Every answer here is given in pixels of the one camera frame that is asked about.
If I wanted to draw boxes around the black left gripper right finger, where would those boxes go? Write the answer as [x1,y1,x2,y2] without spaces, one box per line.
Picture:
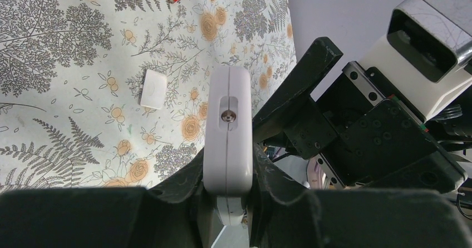
[248,144,471,247]

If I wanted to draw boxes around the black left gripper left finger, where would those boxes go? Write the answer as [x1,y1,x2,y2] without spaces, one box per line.
[1,152,203,247]

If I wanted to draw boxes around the white battery cover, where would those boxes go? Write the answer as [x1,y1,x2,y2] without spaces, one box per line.
[140,70,167,110]

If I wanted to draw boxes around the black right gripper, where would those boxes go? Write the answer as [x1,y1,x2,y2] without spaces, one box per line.
[253,37,468,194]

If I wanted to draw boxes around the white remote control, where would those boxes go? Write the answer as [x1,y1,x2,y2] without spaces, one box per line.
[203,66,253,226]

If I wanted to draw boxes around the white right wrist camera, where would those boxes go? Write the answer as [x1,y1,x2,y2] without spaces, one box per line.
[359,0,471,121]

